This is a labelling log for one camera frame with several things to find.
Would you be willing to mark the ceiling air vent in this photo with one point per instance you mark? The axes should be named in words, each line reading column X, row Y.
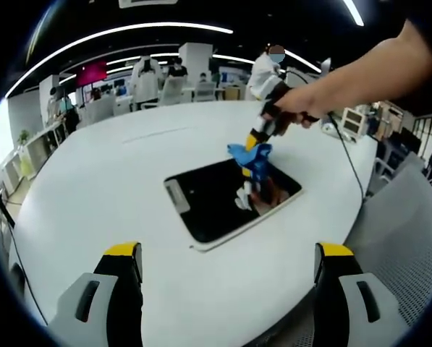
column 147, row 3

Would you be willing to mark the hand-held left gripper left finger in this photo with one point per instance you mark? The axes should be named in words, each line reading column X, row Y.
column 92, row 296

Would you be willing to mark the black oval desk device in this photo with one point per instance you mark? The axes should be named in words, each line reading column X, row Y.
column 17, row 280

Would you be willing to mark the white shelf unit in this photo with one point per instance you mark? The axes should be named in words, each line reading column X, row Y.
column 38, row 148

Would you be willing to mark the long curved ceiling light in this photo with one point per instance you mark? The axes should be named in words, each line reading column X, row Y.
column 186, row 26

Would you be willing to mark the beige box devices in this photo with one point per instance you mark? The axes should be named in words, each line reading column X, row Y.
column 353, row 121

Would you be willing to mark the pink wall screen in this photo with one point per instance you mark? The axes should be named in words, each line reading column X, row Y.
column 90, row 73

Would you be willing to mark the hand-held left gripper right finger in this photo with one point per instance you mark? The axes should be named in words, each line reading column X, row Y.
column 360, row 300

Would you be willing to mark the grey monitor on stand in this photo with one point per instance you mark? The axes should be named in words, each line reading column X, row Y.
column 326, row 67

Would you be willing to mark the grey mesh office chair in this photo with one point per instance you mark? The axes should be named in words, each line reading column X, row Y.
column 400, row 235

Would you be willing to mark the white office chair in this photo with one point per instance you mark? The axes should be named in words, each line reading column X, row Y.
column 205, row 92
column 172, row 90
column 100, row 110

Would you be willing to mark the blue cleaning cloth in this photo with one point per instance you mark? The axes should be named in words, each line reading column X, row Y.
column 239, row 152

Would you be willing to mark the person's right hand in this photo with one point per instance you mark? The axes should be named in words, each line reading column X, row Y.
column 302, row 105

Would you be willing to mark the green potted plant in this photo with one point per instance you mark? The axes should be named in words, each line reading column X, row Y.
column 24, row 136

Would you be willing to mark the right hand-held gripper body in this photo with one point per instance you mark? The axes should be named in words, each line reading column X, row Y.
column 268, row 123

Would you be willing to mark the short ceiling light strip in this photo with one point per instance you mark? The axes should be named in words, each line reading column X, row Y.
column 354, row 12
column 302, row 59

